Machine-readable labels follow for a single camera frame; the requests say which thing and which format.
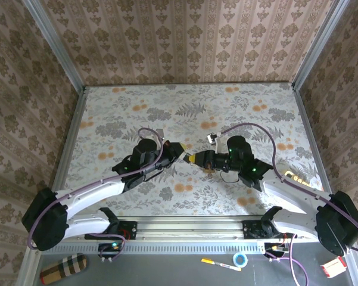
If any yellow white marker pen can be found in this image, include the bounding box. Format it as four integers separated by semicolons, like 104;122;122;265
201;257;242;272

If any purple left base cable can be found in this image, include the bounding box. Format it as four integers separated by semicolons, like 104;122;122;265
98;233;129;262

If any blue white tape roll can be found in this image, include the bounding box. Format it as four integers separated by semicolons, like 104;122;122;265
232;252;248;266

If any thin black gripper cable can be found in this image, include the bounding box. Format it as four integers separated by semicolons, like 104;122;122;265
219;171;242;184

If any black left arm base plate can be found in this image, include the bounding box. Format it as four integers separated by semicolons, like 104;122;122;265
85;220;138;241

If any aluminium frame post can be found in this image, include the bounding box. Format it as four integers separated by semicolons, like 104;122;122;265
22;0;87;93
291;0;351;90

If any white yellow device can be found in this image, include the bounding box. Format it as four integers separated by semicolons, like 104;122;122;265
281;169;313;188

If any plaid striped fabric roll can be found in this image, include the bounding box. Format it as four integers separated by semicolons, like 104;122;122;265
39;252;89;286

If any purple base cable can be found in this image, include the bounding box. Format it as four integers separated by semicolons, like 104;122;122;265
267;235;310;286
98;233;129;262

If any grey slotted cable duct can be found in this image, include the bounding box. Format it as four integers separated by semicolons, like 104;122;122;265
43;240;300;254

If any aluminium mounting rail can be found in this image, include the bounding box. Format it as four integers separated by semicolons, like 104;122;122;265
119;214;266;241

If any aluminium table side rail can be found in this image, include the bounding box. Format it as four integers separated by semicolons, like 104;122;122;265
49;86;89;194
291;84;336;197

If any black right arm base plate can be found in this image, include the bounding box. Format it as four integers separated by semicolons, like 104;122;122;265
242;219;297;240

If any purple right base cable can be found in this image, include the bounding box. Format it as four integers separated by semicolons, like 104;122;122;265
267;235;310;286

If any red white small box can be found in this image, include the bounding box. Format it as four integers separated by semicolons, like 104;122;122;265
320;256;348;278

